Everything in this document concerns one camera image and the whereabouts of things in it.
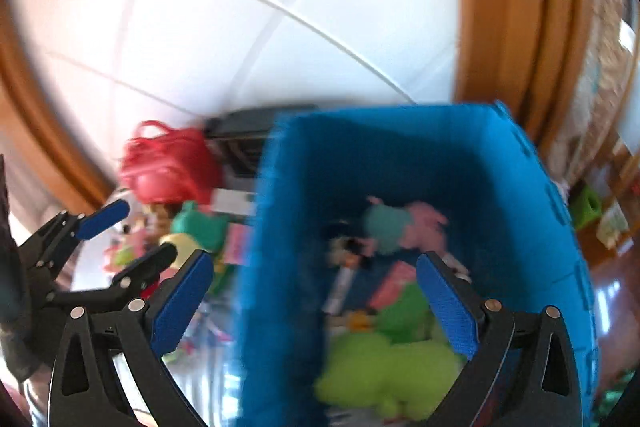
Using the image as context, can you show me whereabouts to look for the blue plastic storage bin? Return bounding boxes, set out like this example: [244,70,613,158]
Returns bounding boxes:
[235,101,601,427]

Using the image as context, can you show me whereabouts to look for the brown doll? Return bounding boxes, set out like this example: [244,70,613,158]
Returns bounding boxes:
[140,202,173,233]

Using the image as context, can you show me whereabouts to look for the black box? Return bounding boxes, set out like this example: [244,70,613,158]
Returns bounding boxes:
[204,106,301,180]

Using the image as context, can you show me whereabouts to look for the teal pink pig plush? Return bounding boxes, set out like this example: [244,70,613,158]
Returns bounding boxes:
[362,196,449,254]

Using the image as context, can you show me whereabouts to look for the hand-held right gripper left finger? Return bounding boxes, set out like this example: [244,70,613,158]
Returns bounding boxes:
[47,249,216,427]

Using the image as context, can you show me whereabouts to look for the white patterned bag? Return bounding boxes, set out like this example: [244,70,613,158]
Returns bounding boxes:
[597,202,631,250]

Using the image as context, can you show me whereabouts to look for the small pink box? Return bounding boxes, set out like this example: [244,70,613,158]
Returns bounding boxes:
[372,259,421,308]

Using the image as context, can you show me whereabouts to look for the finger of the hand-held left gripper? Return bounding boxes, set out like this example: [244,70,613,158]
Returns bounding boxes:
[45,242,178,308]
[17,199,132,270]

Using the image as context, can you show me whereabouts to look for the red toy suitcase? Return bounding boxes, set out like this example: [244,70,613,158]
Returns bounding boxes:
[117,121,226,208]

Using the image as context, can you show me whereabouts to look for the lime green plush toy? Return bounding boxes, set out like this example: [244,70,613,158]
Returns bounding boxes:
[314,332,468,420]

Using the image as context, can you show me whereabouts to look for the black white small plush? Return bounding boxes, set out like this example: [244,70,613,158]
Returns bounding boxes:
[325,221,376,269]

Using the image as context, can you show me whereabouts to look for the desktop with white striped cloth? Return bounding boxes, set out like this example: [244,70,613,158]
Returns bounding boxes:
[65,187,251,427]

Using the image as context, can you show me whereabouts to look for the wooden door frame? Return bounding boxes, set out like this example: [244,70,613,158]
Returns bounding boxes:
[452,0,601,145]
[0,2,113,212]

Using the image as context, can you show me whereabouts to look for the green cloth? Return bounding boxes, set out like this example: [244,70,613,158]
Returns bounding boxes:
[595,372,633,427]

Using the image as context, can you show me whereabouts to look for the green plastic cup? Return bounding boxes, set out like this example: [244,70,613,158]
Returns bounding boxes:
[570,186,603,230]

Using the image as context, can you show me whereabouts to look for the white orange tube box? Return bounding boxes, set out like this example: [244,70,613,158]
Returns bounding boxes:
[321,264,360,315]

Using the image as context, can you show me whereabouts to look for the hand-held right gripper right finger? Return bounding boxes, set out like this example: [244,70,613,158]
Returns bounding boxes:
[416,251,586,427]

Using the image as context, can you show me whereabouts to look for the dark green plush toy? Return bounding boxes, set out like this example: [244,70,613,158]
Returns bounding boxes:
[372,284,438,343]

